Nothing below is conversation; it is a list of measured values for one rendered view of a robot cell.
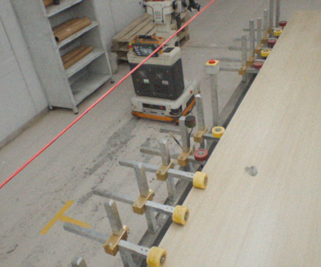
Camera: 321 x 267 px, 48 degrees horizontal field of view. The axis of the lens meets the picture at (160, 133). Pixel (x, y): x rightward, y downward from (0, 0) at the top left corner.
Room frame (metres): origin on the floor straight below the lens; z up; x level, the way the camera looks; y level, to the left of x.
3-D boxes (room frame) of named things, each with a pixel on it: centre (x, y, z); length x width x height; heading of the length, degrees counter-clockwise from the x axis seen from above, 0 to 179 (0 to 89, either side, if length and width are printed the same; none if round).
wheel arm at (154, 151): (1.75, -0.05, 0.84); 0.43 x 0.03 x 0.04; 58
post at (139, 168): (1.31, 0.13, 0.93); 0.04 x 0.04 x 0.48; 58
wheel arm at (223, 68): (2.80, -0.73, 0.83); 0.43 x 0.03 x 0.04; 58
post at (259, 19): (3.22, -1.08, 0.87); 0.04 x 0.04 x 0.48; 58
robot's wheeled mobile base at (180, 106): (3.76, -0.14, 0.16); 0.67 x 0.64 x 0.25; 147
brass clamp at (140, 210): (1.29, 0.14, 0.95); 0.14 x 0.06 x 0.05; 148
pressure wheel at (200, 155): (1.64, -0.21, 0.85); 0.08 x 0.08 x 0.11
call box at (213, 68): (2.17, -0.41, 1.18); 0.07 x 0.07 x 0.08; 58
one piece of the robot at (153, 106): (3.47, 0.01, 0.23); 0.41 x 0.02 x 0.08; 57
